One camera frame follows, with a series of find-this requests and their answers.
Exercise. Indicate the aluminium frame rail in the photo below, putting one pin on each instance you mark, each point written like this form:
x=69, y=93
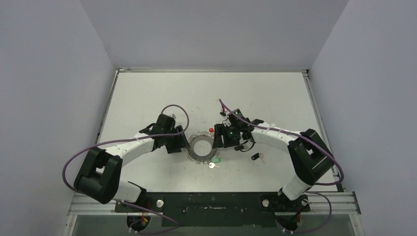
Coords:
x=242, y=202

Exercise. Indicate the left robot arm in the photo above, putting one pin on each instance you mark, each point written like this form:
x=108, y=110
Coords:
x=100, y=174

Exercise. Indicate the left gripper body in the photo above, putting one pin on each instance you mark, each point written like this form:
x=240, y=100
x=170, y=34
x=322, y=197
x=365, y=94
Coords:
x=175, y=142

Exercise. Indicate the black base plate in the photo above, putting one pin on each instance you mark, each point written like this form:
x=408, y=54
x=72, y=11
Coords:
x=228, y=218

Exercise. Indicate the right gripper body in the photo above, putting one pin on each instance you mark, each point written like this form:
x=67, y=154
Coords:
x=219, y=136

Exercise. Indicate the metal key organizer disc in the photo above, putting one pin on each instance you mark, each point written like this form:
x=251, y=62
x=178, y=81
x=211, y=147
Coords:
x=200, y=149

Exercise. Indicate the black tagged key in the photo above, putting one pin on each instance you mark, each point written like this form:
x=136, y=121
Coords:
x=245, y=146
x=257, y=156

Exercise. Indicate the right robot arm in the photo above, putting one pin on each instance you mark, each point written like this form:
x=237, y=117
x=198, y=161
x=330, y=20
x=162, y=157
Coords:
x=309, y=154

